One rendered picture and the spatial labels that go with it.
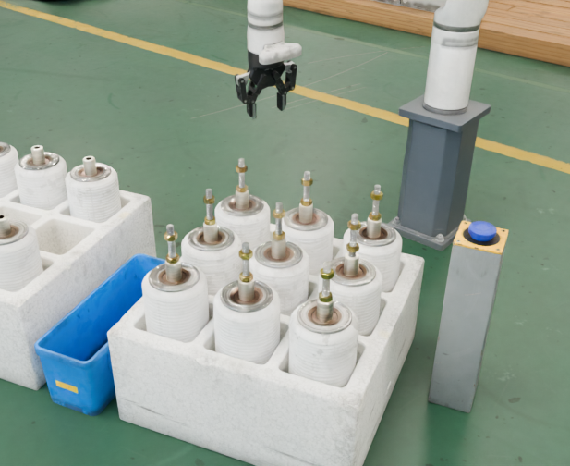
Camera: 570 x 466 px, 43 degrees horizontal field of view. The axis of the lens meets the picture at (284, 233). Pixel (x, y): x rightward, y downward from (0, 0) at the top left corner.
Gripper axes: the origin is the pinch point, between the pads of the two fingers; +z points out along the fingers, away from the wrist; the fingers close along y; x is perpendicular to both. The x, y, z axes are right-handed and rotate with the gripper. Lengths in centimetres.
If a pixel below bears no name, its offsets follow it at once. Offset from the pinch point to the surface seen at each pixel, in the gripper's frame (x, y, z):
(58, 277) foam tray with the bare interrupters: 26, 54, 4
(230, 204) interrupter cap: 29.5, 23.3, -2.4
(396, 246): 53, 5, -3
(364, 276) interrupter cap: 59, 15, -5
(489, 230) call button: 65, -1, -13
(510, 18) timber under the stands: -80, -157, 44
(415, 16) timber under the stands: -103, -126, 45
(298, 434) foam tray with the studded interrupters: 70, 33, 8
